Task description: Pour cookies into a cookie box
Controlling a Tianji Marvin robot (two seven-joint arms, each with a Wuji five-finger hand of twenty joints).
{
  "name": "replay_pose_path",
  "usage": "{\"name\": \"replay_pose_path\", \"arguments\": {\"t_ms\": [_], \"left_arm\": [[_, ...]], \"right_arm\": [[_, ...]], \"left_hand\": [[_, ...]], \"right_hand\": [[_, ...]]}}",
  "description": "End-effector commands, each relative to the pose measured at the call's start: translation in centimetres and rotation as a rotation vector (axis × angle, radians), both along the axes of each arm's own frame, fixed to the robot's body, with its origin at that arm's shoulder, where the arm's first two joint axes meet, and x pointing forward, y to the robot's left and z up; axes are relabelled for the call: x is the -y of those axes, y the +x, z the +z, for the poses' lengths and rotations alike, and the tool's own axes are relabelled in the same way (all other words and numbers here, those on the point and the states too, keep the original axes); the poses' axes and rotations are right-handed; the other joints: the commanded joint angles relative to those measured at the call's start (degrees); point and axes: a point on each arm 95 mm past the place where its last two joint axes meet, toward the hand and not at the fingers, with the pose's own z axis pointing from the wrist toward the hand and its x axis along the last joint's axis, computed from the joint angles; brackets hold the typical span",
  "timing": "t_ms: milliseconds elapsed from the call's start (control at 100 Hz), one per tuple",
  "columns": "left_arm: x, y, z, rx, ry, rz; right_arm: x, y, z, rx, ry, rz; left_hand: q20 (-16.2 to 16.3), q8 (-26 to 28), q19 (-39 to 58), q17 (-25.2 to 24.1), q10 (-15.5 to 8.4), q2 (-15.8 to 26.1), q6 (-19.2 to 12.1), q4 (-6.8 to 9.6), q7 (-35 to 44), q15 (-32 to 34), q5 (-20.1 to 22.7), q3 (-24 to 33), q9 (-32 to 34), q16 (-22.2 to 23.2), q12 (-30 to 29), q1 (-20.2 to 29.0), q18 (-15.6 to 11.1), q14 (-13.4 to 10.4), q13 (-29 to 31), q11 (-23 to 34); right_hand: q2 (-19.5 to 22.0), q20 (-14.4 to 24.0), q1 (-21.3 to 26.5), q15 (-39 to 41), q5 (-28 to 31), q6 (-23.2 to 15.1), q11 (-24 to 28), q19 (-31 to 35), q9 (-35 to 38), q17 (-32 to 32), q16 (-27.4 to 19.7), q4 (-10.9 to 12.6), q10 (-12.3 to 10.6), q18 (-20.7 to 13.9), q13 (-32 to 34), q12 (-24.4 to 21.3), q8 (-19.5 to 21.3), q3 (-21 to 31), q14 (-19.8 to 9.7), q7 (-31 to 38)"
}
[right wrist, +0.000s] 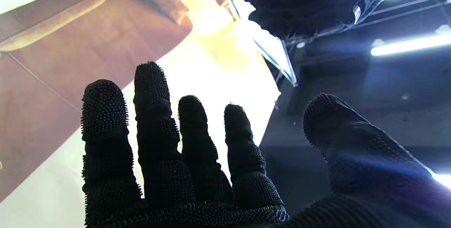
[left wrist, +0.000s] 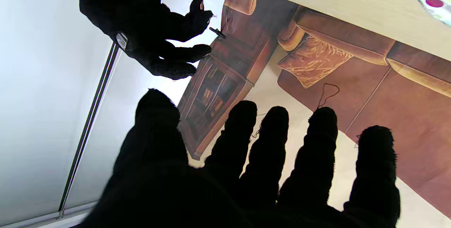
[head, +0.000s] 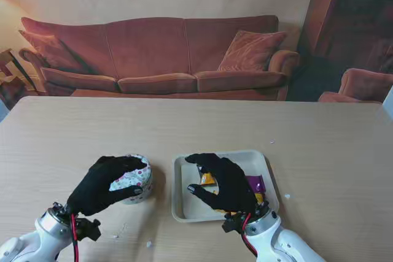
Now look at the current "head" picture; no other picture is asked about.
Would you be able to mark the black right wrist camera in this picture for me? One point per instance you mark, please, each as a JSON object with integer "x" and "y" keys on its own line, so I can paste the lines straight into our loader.
{"x": 230, "y": 225}

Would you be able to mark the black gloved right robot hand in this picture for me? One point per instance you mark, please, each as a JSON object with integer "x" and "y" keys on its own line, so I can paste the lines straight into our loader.
{"x": 233, "y": 188}

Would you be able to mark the red brown sofa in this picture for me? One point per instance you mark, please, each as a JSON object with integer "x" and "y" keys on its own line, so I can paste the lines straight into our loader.
{"x": 147, "y": 47}

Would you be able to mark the plain red sofa cushion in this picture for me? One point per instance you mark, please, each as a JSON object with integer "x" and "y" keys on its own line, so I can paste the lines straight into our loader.
{"x": 46, "y": 47}

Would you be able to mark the plain purple cookie packet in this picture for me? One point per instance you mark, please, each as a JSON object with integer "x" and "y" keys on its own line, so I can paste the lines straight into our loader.
{"x": 256, "y": 182}

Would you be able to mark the round polka dot box lid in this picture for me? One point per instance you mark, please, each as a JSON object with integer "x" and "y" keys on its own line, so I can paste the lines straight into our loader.
{"x": 129, "y": 179}

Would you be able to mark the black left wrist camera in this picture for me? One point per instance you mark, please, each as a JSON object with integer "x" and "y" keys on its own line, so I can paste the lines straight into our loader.
{"x": 89, "y": 229}

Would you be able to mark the round polka dot cookie box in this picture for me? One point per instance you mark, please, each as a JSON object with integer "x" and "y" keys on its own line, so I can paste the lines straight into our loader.
{"x": 145, "y": 196}

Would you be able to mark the purple cookie packet yellow print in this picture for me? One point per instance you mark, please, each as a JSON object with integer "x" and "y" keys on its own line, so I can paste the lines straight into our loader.
{"x": 260, "y": 198}

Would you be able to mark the black and orange cookie packet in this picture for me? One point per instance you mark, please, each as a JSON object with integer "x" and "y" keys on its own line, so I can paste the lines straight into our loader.
{"x": 206, "y": 178}

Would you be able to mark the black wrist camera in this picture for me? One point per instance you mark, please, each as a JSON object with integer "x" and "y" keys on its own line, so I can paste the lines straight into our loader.
{"x": 89, "y": 229}
{"x": 230, "y": 225}

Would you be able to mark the wooden side chair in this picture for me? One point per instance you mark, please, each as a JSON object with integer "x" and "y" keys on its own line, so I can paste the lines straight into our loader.
{"x": 6, "y": 59}

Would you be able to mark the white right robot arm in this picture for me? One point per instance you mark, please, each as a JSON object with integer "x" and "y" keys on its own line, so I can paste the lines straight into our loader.
{"x": 264, "y": 225}

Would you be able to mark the patterned red sofa cushion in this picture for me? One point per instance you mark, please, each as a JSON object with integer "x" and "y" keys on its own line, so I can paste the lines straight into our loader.
{"x": 248, "y": 50}

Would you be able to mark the beige rectangular tray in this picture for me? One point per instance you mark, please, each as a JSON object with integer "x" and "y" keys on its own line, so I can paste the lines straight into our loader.
{"x": 258, "y": 164}

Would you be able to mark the red brown armchair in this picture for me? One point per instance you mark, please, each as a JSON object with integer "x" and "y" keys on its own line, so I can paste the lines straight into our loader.
{"x": 365, "y": 84}

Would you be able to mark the dark wooden cabinet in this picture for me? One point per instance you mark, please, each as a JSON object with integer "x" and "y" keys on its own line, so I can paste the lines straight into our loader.
{"x": 344, "y": 22}

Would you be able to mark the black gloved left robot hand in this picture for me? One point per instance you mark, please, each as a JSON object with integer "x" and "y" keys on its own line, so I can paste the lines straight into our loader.
{"x": 92, "y": 188}

